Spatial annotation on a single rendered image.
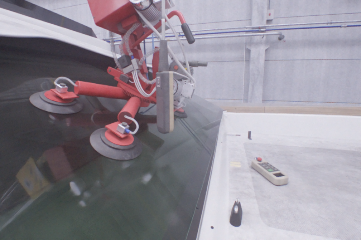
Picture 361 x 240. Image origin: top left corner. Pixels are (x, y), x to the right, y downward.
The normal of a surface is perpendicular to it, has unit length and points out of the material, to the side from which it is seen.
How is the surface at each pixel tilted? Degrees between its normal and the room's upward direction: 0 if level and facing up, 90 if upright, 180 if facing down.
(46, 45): 79
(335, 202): 0
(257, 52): 90
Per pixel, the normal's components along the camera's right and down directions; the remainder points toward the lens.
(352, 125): -0.46, 0.12
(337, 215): 0.00, -0.99
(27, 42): 0.95, -0.15
